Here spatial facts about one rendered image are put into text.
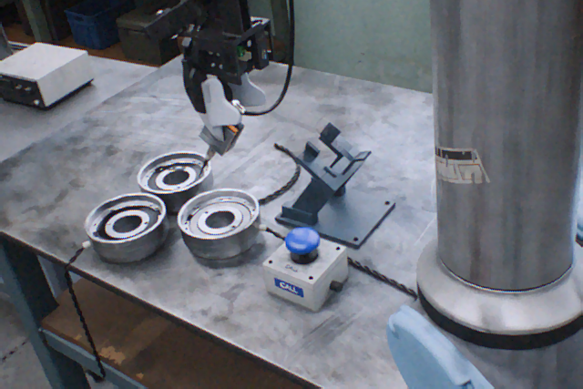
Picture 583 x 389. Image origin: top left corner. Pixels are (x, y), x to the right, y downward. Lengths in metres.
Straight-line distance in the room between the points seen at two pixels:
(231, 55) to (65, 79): 0.90
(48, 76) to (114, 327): 0.64
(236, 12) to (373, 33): 1.90
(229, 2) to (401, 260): 0.36
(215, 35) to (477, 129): 0.47
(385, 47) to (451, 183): 2.25
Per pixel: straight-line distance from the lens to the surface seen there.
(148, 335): 1.19
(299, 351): 0.77
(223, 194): 0.95
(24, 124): 1.63
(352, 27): 2.71
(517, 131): 0.39
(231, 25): 0.80
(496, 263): 0.44
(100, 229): 0.96
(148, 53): 2.87
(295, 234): 0.80
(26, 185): 1.16
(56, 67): 1.66
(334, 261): 0.80
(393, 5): 2.58
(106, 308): 1.27
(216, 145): 0.92
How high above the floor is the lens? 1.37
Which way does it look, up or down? 33 degrees down
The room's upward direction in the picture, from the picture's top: 8 degrees counter-clockwise
